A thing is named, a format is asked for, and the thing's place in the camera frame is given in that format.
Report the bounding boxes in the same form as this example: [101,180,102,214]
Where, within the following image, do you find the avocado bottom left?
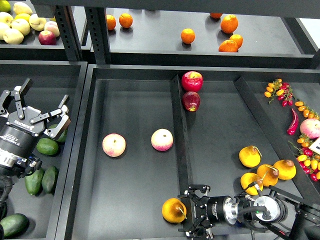
[0,213,29,239]

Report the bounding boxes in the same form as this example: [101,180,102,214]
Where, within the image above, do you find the pink apple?
[102,133,126,158]
[151,128,174,152]

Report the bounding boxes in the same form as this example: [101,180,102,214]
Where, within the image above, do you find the yellow pear with stem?
[161,198,187,224]

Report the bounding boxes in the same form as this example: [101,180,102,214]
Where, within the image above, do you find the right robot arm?
[179,181,320,240]

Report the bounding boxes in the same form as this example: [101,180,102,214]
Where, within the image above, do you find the black shelf post left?
[54,5,83,62]

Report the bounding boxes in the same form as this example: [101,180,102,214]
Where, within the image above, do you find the pale yellow apple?
[10,19,31,36]
[29,13,47,32]

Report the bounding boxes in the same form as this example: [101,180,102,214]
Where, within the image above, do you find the red apple on shelf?
[38,30,57,46]

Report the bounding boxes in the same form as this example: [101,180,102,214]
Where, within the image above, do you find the bright red apple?
[181,71,204,92]

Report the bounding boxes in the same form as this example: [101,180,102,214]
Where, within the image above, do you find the green lime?
[0,0,11,13]

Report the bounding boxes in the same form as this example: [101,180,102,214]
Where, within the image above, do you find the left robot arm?
[0,78,71,220]

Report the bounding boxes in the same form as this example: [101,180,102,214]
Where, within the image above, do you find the pink apple centre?
[151,128,174,152]

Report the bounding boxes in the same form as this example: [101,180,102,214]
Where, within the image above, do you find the yellow pear middle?
[256,164,279,187]

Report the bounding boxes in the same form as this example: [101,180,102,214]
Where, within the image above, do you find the pale pink peach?
[44,21,60,38]

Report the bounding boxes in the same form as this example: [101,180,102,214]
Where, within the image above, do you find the pale pear top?
[13,1,33,15]

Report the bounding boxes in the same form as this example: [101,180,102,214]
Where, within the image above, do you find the yellow pear by divider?
[273,159,297,180]

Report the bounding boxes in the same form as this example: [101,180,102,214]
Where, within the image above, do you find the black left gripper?
[0,78,71,158]

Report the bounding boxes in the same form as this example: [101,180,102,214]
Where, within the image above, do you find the pale yellow pear front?
[2,28,24,45]

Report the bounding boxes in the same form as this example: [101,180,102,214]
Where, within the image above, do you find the black centre tray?
[65,64,320,240]

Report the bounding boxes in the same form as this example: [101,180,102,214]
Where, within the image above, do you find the avocado left tray middle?
[24,168,45,195]

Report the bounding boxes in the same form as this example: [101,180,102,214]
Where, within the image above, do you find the green avocado under gripper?
[36,138,59,156]

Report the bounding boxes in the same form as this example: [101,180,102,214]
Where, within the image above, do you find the yellow lemon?
[14,13,31,22]

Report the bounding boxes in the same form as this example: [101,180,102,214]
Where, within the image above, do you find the yellow pear upper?
[238,145,262,168]

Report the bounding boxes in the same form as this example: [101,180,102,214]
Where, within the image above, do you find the cherry tomato bunch lower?
[288,133,320,183]

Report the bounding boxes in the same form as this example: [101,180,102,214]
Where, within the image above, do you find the black shelf post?
[84,7,112,65]
[54,5,83,62]

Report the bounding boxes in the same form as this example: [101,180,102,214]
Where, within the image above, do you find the pale apple left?
[0,12,14,27]

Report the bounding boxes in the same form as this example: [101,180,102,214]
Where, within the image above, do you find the light green avocado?
[48,124,68,143]

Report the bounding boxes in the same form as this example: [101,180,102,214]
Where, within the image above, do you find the dark red apple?
[182,91,201,112]

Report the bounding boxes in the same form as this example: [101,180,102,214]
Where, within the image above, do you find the orange far left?
[105,14,117,31]

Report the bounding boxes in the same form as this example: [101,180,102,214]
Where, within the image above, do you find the red chili pepper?
[286,108,299,136]

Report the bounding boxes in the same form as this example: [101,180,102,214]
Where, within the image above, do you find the dark green avocado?
[41,165,59,194]

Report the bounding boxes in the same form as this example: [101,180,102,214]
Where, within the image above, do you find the black left tray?
[0,60,87,240]

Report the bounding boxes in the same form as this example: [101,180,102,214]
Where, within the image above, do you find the black centre tray divider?
[169,74,200,237]

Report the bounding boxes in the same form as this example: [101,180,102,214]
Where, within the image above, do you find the yellow pear left lower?
[240,172,264,196]

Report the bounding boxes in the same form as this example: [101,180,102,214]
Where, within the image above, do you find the black tray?
[65,64,320,240]
[0,60,87,240]

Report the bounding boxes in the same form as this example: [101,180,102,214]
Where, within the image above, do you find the pale yellow apple right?
[29,13,47,32]

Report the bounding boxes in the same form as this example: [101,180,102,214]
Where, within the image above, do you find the pale fruit left edge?
[0,22,10,41]

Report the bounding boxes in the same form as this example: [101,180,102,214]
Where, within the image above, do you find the black shelf post right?
[84,7,112,65]

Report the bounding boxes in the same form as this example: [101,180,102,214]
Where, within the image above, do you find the pale yellow apple middle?
[10,19,31,36]

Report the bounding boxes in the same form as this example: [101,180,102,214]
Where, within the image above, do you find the pink apple left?
[102,133,126,158]

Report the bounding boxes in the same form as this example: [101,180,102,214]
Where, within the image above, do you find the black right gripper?
[177,184,234,238]

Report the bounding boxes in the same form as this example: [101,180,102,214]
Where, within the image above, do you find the white label card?
[308,137,320,155]

